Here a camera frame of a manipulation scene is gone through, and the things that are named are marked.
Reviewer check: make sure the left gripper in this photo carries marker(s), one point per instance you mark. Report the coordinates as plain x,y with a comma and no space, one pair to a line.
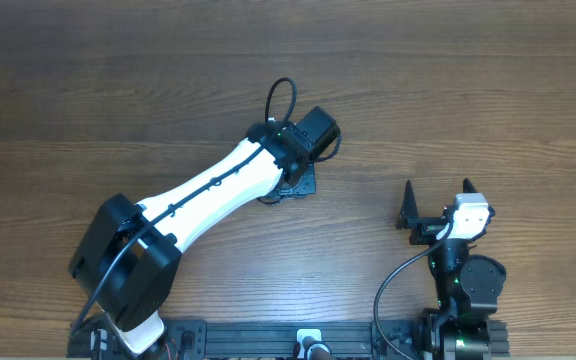
303,182

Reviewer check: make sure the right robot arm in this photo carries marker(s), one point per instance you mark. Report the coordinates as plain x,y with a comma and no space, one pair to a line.
468,285

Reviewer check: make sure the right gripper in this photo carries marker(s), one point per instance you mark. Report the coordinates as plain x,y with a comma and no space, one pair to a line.
428,230

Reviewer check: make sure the mounting rail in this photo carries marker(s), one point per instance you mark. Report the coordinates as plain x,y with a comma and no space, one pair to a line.
258,340

